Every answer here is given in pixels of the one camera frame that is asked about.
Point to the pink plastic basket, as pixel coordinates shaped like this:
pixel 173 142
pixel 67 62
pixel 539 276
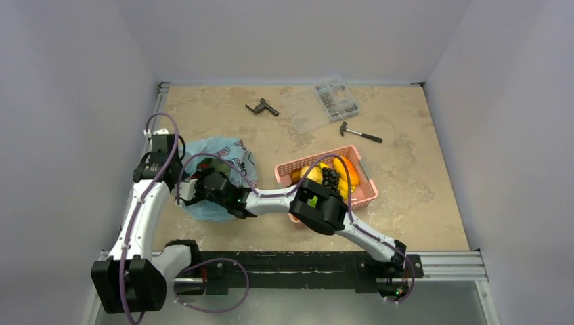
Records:
pixel 364 193

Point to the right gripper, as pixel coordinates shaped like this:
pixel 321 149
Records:
pixel 206 186

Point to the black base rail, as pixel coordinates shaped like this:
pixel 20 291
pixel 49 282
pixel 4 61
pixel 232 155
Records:
pixel 343 270

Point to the brown kiwi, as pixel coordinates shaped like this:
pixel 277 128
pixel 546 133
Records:
pixel 295 175

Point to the black metal pipe fitting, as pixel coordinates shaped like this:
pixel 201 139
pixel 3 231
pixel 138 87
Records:
pixel 261 107

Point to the small black hammer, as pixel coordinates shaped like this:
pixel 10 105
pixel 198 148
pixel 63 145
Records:
pixel 344 129

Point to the orange yellow mango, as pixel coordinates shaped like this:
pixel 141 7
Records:
pixel 347 171

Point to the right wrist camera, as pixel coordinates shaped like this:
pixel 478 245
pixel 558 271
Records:
pixel 186 187

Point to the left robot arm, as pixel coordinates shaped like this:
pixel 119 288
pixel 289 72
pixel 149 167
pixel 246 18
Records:
pixel 131 277

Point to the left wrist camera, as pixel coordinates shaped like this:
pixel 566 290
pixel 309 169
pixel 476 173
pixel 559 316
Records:
pixel 149 134

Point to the light blue plastic bag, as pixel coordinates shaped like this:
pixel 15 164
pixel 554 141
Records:
pixel 230 149

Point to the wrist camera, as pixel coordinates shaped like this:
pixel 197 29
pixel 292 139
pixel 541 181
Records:
pixel 149 134
pixel 186 187

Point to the yellow banana bunch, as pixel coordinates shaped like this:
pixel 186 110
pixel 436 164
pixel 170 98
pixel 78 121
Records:
pixel 343 189

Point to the black grape bunch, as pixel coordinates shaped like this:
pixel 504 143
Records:
pixel 330 178

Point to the clear plastic screw box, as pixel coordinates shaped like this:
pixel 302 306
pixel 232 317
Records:
pixel 328 100

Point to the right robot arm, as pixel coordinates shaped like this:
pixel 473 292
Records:
pixel 320 209

